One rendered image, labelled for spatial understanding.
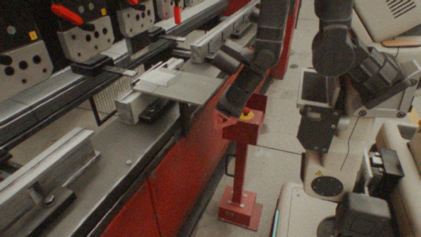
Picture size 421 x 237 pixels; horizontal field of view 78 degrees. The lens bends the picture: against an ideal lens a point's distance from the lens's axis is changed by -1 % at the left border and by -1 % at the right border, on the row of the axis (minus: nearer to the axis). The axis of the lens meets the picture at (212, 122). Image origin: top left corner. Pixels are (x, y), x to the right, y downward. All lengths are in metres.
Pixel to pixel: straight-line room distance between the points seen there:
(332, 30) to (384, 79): 0.14
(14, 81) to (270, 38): 0.51
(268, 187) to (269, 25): 1.46
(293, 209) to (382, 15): 1.03
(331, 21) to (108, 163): 0.68
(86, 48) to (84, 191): 0.37
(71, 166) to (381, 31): 0.84
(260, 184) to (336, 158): 1.05
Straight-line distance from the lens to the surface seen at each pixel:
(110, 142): 0.91
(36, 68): 0.66
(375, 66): 0.60
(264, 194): 1.85
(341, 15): 0.56
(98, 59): 1.11
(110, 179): 0.80
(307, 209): 1.49
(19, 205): 0.76
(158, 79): 0.96
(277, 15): 0.57
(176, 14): 1.01
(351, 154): 0.90
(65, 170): 0.80
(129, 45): 0.91
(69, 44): 0.70
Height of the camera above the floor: 1.44
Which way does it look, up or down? 37 degrees down
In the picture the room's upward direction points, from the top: straight up
